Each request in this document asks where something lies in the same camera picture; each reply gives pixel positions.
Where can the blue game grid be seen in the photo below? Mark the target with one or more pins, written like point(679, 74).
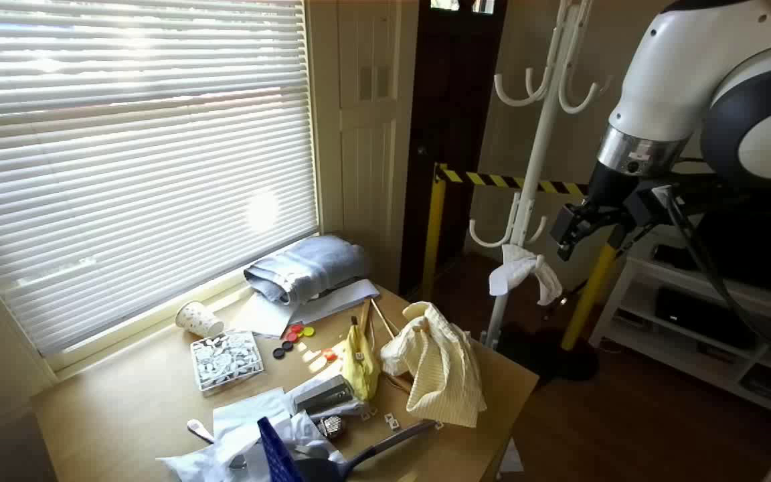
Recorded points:
point(278, 456)

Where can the small metal clip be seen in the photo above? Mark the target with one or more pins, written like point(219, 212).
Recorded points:
point(391, 421)

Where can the white shelf unit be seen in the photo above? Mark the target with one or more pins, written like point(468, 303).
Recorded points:
point(635, 303)

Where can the white cloth on rack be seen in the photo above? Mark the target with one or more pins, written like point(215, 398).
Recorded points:
point(516, 268)

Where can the white coat rack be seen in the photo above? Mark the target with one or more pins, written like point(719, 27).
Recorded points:
point(543, 150)

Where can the yellow game token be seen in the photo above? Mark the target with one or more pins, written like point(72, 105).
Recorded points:
point(310, 334)

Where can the slanted yellow barrier post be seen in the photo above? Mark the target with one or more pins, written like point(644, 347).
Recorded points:
point(592, 295)

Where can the black round post base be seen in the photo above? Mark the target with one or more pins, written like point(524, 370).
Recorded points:
point(555, 362)

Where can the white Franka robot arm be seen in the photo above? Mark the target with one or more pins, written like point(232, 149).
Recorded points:
point(689, 71)

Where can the black media device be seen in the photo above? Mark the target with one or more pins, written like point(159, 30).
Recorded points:
point(703, 316)

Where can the large white paper sheet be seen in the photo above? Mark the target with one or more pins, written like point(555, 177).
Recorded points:
point(260, 316)

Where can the yellow banana toy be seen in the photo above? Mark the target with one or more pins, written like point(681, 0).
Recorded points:
point(361, 365)

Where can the dark wooden door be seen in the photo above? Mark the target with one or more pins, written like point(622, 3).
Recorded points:
point(457, 90)

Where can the red game token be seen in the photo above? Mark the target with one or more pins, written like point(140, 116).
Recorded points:
point(292, 334)

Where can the short yellow barrier post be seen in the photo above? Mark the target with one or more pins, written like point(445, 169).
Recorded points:
point(436, 231)

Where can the cream panelled door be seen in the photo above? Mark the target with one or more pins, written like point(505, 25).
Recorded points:
point(369, 134)

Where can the pale yellow towel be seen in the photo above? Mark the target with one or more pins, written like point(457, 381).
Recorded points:
point(444, 365)

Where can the yellow black caution tape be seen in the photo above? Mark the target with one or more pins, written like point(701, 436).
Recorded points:
point(493, 177)

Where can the white paper cup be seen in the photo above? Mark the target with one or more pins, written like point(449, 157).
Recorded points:
point(200, 319)

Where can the white patterned box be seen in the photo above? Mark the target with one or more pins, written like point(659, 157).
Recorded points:
point(227, 361)

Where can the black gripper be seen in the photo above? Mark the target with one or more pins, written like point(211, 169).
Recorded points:
point(614, 216)

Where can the folded grey towel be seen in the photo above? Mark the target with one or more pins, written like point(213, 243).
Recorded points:
point(310, 263)

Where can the large white window blind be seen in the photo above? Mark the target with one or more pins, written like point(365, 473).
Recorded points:
point(134, 177)

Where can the crumpled white plastic bag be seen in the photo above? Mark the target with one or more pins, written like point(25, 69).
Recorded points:
point(243, 425)

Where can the black television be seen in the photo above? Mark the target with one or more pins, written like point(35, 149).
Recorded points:
point(761, 243)

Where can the silver grey box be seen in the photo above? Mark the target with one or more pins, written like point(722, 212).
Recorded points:
point(322, 398)

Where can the thin wooden stick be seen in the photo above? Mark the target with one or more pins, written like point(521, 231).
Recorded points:
point(385, 319)

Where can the black game token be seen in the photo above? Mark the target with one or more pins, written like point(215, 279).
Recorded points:
point(279, 353)

